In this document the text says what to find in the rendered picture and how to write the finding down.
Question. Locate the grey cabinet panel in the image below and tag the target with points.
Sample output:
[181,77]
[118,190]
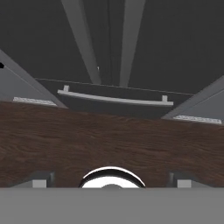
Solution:
[17,84]
[204,106]

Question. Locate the round white and black object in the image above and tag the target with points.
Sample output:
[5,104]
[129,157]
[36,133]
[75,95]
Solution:
[112,180]

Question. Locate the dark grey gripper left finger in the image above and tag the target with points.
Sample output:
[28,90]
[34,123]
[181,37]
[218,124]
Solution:
[43,177]

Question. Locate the dark grey fridge drawer front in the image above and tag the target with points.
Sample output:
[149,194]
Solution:
[116,109]

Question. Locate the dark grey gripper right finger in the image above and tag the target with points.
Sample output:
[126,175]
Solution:
[180,177]

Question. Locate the dark grey fridge door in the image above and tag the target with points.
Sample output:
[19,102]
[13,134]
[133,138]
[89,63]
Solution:
[183,43]
[40,38]

